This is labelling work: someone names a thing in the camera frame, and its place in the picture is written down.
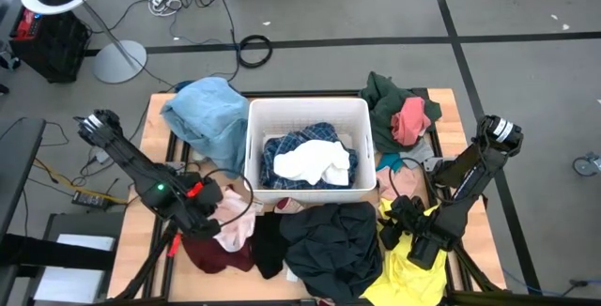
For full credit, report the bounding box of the black power adapter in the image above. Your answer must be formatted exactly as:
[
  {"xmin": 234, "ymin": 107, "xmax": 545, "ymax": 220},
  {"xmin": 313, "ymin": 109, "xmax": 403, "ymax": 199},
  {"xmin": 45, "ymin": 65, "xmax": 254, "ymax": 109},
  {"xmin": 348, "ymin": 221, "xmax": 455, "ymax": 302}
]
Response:
[{"xmin": 70, "ymin": 190, "xmax": 113, "ymax": 211}]

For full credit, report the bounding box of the yellow garment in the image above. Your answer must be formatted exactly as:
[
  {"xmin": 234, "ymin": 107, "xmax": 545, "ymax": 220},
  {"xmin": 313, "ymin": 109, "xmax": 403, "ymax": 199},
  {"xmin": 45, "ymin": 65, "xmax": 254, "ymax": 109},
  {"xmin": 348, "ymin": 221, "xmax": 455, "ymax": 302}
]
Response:
[{"xmin": 360, "ymin": 196, "xmax": 450, "ymax": 306}]

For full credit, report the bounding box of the yellow cable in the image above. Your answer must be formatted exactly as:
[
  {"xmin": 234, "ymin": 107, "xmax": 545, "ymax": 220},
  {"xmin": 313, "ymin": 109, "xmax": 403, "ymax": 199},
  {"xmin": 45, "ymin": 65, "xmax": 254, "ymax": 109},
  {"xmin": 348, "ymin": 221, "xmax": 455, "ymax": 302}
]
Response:
[{"xmin": 31, "ymin": 157, "xmax": 129, "ymax": 205}]

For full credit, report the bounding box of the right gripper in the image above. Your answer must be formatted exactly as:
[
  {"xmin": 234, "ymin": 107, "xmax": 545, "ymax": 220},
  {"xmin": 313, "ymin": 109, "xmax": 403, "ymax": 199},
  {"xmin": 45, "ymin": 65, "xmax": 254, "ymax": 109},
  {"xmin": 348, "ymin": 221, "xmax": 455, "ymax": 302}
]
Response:
[{"xmin": 378, "ymin": 195, "xmax": 428, "ymax": 251}]

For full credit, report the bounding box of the red case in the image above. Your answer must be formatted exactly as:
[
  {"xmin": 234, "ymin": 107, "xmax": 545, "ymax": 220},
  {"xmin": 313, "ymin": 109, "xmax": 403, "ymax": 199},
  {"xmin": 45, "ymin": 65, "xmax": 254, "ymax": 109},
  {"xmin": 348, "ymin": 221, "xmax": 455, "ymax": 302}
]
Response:
[{"xmin": 12, "ymin": 8, "xmax": 43, "ymax": 39}]

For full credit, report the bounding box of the grey cabinet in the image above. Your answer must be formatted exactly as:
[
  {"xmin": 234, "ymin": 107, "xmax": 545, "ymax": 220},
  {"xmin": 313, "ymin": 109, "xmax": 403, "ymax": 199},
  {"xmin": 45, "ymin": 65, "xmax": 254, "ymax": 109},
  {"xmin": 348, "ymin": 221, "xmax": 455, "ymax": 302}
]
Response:
[{"xmin": 32, "ymin": 211, "xmax": 124, "ymax": 305}]

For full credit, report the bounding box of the teal sock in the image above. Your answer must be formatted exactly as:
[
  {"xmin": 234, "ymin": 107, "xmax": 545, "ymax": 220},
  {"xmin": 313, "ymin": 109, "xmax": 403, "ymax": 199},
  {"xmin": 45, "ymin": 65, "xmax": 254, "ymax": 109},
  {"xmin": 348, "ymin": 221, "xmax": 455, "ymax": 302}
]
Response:
[{"xmin": 375, "ymin": 152, "xmax": 404, "ymax": 174}]

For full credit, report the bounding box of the black desk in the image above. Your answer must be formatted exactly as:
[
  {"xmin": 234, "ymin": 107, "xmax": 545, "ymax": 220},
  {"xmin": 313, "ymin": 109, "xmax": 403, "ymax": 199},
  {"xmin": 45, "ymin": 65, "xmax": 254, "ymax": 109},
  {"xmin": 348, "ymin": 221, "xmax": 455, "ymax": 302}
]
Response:
[{"xmin": 0, "ymin": 116, "xmax": 47, "ymax": 241}]

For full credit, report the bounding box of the white round floor stand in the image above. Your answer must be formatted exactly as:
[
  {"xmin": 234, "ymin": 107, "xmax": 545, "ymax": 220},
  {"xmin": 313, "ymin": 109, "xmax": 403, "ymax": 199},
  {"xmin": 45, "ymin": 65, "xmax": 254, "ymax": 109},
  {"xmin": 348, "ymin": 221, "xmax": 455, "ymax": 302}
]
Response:
[{"xmin": 19, "ymin": 0, "xmax": 148, "ymax": 84}]

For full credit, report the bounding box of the cream striped sock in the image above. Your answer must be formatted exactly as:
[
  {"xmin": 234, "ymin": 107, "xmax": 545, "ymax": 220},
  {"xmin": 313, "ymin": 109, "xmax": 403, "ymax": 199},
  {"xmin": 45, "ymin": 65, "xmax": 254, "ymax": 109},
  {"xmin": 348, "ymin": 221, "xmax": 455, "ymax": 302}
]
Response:
[{"xmin": 272, "ymin": 196, "xmax": 306, "ymax": 216}]

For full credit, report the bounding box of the light blue garment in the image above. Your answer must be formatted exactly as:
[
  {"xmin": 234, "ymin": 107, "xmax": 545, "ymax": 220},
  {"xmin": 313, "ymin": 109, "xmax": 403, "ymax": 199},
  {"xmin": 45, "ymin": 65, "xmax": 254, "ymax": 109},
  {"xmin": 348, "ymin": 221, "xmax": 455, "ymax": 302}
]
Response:
[{"xmin": 160, "ymin": 76, "xmax": 251, "ymax": 179}]

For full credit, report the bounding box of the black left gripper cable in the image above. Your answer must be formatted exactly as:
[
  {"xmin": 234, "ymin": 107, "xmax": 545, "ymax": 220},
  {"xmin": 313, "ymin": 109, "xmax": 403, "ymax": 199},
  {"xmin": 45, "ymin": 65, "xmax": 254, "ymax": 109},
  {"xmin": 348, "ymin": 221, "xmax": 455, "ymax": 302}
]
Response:
[{"xmin": 206, "ymin": 168, "xmax": 255, "ymax": 228}]

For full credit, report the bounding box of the coiled black cable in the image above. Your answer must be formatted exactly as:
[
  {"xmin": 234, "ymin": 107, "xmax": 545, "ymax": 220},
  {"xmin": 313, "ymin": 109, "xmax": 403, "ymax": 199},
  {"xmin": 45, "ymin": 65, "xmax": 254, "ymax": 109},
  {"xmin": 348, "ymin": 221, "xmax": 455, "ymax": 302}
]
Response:
[{"xmin": 237, "ymin": 33, "xmax": 274, "ymax": 69}]

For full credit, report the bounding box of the blue plaid shirt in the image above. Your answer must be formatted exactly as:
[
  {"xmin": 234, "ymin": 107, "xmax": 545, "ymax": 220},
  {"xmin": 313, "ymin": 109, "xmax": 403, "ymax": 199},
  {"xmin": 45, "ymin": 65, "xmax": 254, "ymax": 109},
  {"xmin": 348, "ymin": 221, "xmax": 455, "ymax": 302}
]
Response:
[{"xmin": 259, "ymin": 121, "xmax": 361, "ymax": 191}]

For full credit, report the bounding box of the dark green garment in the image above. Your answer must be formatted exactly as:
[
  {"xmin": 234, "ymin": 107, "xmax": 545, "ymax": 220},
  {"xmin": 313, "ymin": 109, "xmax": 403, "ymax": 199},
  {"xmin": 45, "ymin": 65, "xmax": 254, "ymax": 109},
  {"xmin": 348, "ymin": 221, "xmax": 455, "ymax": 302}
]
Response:
[{"xmin": 359, "ymin": 70, "xmax": 443, "ymax": 155}]

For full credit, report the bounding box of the dark navy garment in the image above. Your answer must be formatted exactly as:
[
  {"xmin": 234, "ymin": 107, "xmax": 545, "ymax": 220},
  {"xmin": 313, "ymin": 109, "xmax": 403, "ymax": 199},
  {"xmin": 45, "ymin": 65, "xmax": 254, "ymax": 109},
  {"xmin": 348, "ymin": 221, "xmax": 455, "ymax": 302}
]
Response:
[{"xmin": 279, "ymin": 201, "xmax": 384, "ymax": 305}]

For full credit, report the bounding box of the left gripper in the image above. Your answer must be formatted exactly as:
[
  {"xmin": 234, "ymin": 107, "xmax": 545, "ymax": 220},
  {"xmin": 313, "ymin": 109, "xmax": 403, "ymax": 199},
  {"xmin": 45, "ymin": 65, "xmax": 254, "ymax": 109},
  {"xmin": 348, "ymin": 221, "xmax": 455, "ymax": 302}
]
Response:
[{"xmin": 180, "ymin": 181, "xmax": 224, "ymax": 241}]

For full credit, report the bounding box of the coral pink garment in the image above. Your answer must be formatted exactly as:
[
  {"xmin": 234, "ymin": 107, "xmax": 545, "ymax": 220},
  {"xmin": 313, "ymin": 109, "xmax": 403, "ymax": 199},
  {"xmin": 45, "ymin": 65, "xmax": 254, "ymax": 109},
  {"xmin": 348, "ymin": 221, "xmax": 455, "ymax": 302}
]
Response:
[{"xmin": 390, "ymin": 96, "xmax": 432, "ymax": 147}]

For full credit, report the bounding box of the grey caster wheel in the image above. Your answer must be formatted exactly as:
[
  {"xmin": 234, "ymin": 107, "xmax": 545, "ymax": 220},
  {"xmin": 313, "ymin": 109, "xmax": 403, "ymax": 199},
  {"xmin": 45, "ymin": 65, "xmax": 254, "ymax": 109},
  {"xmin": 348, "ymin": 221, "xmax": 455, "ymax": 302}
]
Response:
[{"xmin": 571, "ymin": 151, "xmax": 601, "ymax": 178}]

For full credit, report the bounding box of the black crate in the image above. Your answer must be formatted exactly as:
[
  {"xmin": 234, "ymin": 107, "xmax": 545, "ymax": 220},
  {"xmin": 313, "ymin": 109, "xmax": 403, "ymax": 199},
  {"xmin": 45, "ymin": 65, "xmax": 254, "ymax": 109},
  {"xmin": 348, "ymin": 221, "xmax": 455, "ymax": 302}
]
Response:
[{"xmin": 8, "ymin": 8, "xmax": 91, "ymax": 84}]

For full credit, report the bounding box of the maroon garment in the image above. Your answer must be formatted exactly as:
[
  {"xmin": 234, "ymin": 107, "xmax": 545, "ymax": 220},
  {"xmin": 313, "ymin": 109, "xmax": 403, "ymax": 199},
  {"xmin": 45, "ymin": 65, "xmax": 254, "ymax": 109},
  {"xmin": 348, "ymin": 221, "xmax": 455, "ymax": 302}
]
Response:
[{"xmin": 181, "ymin": 235, "xmax": 257, "ymax": 275}]

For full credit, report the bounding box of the black aluminium rig frame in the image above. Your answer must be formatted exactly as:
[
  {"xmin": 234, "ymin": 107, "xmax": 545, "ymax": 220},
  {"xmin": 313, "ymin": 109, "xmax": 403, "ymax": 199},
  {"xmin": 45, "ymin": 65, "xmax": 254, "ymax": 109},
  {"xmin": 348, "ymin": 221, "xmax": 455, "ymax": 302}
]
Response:
[{"xmin": 105, "ymin": 87, "xmax": 508, "ymax": 306}]

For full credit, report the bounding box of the white perforated plastic basket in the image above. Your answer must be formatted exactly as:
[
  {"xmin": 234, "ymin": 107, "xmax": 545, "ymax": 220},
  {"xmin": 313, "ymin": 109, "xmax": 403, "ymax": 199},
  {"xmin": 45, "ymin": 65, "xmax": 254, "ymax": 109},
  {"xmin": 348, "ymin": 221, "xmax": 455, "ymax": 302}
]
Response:
[{"xmin": 242, "ymin": 97, "xmax": 378, "ymax": 205}]

